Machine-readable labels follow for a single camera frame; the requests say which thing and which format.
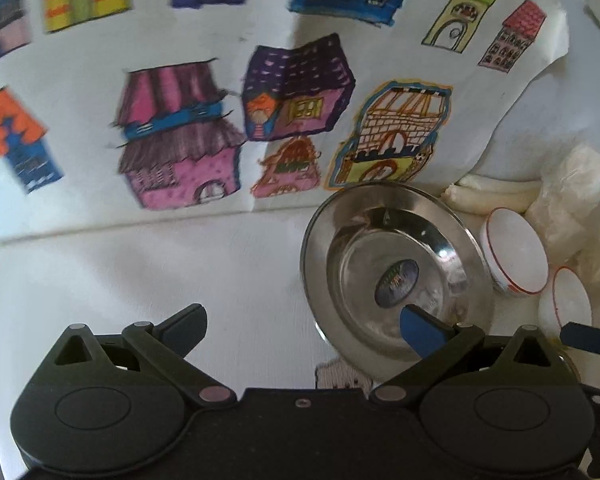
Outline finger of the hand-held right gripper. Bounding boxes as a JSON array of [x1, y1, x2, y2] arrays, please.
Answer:
[[560, 322, 600, 357]]

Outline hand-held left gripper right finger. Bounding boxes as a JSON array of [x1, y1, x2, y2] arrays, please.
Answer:
[[369, 304, 565, 407]]

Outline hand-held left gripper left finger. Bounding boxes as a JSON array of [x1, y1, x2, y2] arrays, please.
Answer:
[[52, 303, 238, 409]]

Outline white bowl with red rim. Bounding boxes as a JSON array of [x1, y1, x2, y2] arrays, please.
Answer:
[[537, 266, 594, 343], [479, 207, 551, 299]]

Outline stainless steel plate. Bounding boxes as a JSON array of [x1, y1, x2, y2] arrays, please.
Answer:
[[300, 182, 497, 377]]

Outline white printed tablecloth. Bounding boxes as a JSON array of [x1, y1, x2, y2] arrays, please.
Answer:
[[0, 180, 600, 480]]

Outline plastic bag of white rolls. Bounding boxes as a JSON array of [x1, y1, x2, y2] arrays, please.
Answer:
[[524, 142, 600, 288]]

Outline white stick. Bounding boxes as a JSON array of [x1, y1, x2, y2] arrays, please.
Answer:
[[441, 184, 538, 213], [455, 174, 541, 196]]

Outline colourful houses drawing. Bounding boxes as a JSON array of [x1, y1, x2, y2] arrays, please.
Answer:
[[0, 0, 577, 213]]

